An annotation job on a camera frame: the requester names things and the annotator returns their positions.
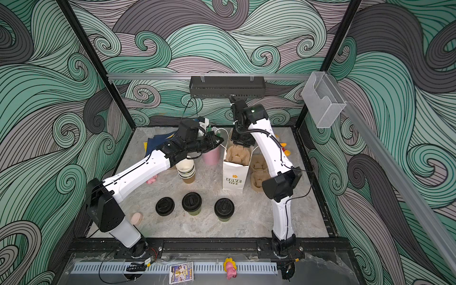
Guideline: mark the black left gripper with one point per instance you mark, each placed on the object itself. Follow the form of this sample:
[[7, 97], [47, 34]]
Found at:
[[211, 136]]

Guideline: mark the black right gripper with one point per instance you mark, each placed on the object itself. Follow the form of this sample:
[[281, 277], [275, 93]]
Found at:
[[237, 140]]

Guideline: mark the single brown pulp carrier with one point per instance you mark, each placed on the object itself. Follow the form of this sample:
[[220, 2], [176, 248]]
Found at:
[[238, 154]]

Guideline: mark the white paper takeout bag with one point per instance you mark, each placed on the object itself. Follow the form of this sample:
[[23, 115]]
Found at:
[[234, 176]]

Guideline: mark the black coffee cup lid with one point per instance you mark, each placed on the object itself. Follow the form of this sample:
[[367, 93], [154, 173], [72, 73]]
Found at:
[[191, 201]]

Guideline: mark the green paper coffee cup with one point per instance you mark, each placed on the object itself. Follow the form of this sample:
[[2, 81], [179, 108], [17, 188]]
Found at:
[[194, 212]]

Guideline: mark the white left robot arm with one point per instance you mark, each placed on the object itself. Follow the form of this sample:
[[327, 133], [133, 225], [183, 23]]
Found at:
[[102, 198]]

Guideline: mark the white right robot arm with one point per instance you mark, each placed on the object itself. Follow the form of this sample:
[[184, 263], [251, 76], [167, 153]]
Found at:
[[284, 177]]

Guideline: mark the green white wrapped straws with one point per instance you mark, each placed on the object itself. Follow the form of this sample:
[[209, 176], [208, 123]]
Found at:
[[217, 131]]

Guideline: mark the pink cup holder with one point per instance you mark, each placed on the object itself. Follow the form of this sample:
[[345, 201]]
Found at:
[[212, 157]]

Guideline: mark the stack of paper cups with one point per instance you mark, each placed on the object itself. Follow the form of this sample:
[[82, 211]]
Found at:
[[186, 170]]

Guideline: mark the dark blue napkin stack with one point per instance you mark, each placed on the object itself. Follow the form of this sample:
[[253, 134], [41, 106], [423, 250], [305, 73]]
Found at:
[[150, 147]]

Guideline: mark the brown pulp cup carrier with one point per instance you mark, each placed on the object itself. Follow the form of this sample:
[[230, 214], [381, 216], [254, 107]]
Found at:
[[260, 172]]

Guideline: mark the yellow red plush toy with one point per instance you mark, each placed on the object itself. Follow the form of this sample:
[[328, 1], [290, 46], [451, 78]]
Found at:
[[285, 149]]

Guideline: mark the small pink pig toy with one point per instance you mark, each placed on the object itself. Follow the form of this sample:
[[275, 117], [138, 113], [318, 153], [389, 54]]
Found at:
[[152, 180]]

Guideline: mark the stack of black lids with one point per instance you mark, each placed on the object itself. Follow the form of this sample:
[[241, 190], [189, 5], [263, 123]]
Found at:
[[165, 206]]

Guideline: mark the pink earbud case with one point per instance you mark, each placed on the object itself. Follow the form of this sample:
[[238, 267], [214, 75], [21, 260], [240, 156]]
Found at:
[[137, 218]]

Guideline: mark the pink figurine toy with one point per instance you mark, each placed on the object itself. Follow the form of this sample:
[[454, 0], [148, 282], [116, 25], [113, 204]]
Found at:
[[230, 268]]

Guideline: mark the colourful picture card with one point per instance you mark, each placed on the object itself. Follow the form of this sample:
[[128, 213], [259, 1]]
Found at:
[[181, 273]]

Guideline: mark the black wall shelf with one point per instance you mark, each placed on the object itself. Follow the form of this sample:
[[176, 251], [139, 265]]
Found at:
[[217, 87]]

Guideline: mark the clear plastic wall holder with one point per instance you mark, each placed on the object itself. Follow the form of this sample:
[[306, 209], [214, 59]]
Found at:
[[323, 98]]

